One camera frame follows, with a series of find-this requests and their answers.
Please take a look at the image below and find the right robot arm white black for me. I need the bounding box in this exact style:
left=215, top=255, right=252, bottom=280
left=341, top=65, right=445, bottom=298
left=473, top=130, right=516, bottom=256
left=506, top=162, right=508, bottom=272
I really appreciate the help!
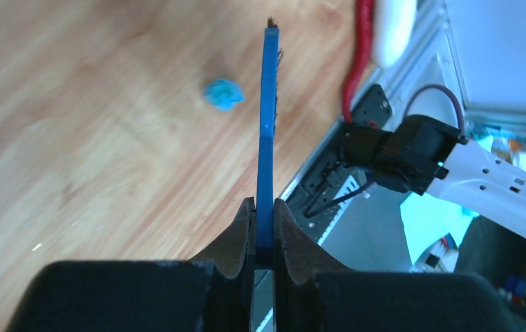
left=340, top=115, right=526, bottom=238

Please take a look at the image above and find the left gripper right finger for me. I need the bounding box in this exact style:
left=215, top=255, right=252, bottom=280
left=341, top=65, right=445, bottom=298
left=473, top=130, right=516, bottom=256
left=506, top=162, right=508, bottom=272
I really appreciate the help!
left=273, top=199, right=352, bottom=331

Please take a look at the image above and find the blue paper scrap right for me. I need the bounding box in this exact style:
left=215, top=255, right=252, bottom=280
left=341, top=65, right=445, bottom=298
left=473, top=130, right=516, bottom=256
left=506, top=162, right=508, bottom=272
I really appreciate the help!
left=203, top=79, right=245, bottom=111

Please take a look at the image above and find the red chili pepper toy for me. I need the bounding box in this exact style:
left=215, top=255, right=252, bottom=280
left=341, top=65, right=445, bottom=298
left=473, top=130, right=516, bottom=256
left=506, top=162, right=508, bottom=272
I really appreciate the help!
left=341, top=0, right=375, bottom=124

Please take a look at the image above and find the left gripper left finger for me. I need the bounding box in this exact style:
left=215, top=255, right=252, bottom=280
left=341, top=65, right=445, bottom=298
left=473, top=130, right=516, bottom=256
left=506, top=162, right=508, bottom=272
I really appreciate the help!
left=191, top=197, right=256, bottom=331

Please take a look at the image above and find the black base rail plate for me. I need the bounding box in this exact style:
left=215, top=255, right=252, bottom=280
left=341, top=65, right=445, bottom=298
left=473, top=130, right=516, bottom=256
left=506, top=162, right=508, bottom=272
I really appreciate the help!
left=286, top=84, right=392, bottom=232

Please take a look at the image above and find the blue hand brush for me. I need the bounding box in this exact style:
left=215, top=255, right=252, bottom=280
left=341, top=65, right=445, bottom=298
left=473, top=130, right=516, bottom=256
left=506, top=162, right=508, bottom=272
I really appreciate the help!
left=255, top=17, right=282, bottom=269

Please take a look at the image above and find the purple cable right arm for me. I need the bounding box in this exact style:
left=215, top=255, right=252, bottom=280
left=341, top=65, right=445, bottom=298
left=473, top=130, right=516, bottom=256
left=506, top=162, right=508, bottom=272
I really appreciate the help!
left=402, top=84, right=467, bottom=133

